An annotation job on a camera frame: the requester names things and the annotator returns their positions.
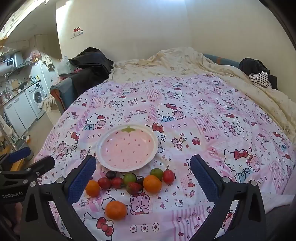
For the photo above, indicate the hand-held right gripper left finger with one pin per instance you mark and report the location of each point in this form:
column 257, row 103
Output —
column 81, row 179

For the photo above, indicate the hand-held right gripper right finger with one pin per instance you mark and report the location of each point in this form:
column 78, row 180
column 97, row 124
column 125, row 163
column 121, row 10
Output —
column 205, row 179

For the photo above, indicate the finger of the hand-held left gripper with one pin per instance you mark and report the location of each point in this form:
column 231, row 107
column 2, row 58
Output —
column 17, row 154
column 42, row 165

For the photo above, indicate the orange mandarin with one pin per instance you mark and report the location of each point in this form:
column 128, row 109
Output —
column 152, row 183
column 92, row 188
column 116, row 210

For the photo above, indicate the red cherry tomato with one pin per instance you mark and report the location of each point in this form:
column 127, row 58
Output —
column 168, row 176
column 116, row 182
column 104, row 182

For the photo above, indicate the dark purple grape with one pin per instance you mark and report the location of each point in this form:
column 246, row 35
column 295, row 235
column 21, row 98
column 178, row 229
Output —
column 111, row 173

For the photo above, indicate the green lime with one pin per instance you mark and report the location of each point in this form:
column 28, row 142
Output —
column 129, row 178
column 156, row 173

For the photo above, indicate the red strawberry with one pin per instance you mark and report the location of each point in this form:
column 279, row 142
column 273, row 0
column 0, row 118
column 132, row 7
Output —
column 133, row 188

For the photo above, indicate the pink strawberry-print plate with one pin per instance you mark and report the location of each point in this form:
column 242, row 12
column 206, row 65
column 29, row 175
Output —
column 127, row 148

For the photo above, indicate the yellow wooden chair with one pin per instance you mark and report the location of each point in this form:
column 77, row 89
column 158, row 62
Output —
column 17, row 165

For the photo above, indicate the white kitchen cabinet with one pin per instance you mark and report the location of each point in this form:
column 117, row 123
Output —
column 17, row 111

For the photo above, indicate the pink cartoon-print blanket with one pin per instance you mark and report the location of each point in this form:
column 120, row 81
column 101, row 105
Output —
column 196, row 129

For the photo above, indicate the cream lace cloth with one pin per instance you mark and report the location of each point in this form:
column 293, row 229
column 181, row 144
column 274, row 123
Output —
column 48, row 104

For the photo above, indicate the white washing machine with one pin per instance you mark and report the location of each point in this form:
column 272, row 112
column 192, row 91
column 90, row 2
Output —
column 37, row 98

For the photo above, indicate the tall white cabinet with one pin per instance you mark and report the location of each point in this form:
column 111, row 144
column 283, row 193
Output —
column 47, row 77

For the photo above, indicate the silver water heater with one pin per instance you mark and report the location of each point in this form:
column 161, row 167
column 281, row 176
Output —
column 7, row 67

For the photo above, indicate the grey range hood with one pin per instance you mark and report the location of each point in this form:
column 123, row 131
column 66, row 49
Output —
column 19, row 58

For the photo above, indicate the hanging cream towel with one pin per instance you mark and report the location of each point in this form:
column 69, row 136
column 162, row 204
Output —
column 47, row 60

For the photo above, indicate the white plastic bag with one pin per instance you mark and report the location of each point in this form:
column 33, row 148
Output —
column 63, row 64

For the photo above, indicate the pink plastic bag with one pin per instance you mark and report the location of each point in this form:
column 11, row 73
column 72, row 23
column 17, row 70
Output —
column 34, row 55

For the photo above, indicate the striped garment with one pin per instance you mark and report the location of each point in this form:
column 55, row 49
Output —
column 261, row 79

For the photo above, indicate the black jacket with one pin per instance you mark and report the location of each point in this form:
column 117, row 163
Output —
column 92, row 59

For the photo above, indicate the blue headboard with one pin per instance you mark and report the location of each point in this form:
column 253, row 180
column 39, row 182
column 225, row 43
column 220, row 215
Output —
column 223, row 60

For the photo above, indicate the cream duvet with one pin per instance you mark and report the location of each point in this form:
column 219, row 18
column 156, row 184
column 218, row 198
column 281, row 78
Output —
column 173, row 60

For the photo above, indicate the dark cloth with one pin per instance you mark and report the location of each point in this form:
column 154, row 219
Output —
column 252, row 64

